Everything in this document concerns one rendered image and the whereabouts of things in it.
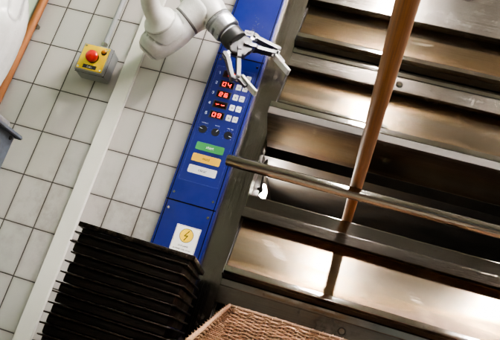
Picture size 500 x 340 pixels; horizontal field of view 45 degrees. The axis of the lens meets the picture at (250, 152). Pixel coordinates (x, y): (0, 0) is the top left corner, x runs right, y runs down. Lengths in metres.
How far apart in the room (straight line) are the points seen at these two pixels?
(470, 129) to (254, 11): 0.79
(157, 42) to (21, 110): 0.53
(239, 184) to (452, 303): 0.70
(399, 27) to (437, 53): 1.26
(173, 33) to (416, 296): 1.04
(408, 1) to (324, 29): 1.32
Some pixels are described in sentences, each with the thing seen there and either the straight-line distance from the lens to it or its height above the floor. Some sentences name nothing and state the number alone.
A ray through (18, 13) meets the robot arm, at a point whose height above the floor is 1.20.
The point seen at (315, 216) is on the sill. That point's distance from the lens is 1.82.
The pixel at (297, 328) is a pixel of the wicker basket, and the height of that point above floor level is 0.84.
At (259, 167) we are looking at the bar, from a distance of 1.47.
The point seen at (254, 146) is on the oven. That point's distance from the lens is 1.89.
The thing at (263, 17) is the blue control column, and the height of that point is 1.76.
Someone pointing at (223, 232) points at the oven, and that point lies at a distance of 1.82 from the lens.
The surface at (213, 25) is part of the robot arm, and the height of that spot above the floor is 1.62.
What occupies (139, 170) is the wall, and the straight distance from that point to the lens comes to 1.92.
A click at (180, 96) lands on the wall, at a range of 1.98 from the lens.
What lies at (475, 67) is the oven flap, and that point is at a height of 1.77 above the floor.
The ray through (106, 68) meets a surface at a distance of 2.02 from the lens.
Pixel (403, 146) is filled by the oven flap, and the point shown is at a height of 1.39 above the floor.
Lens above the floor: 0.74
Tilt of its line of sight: 18 degrees up
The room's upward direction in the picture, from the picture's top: 18 degrees clockwise
